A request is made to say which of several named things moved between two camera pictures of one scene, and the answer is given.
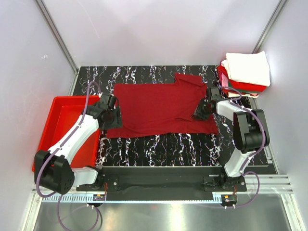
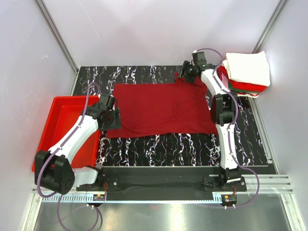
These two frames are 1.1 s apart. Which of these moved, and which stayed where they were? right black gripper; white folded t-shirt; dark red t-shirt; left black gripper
Moved: right black gripper
Stayed: dark red t-shirt; white folded t-shirt; left black gripper
